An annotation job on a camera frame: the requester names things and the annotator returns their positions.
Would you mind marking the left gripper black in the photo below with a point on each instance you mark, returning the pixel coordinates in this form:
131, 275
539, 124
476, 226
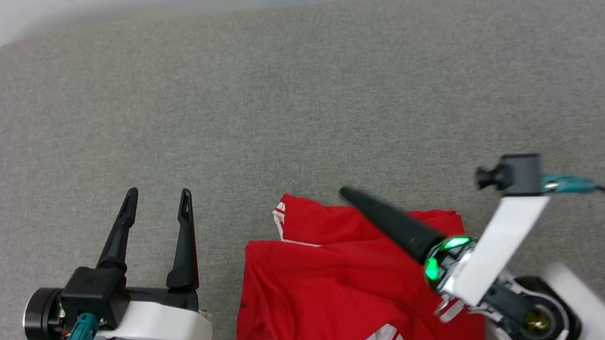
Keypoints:
171, 297

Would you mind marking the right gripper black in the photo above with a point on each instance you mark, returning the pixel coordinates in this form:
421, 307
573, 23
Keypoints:
448, 259

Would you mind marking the red and white garment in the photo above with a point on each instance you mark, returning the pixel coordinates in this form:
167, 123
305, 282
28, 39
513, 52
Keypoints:
326, 286

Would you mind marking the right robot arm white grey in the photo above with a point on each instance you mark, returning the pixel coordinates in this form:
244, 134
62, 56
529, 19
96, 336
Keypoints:
564, 317

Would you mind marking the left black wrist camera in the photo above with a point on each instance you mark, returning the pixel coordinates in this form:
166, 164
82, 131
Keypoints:
93, 294

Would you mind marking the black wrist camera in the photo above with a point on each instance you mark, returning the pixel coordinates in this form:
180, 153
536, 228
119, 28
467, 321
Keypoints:
513, 174
93, 294

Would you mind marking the left white camera mount plate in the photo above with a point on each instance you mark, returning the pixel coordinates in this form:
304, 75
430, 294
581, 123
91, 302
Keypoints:
164, 325

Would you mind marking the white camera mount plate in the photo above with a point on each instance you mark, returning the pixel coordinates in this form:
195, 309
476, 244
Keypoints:
164, 325
500, 248

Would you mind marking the right white camera mount plate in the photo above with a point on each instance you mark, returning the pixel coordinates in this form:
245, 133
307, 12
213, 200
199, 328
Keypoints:
500, 248

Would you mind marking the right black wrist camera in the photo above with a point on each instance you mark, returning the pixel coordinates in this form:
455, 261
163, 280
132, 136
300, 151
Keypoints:
513, 174

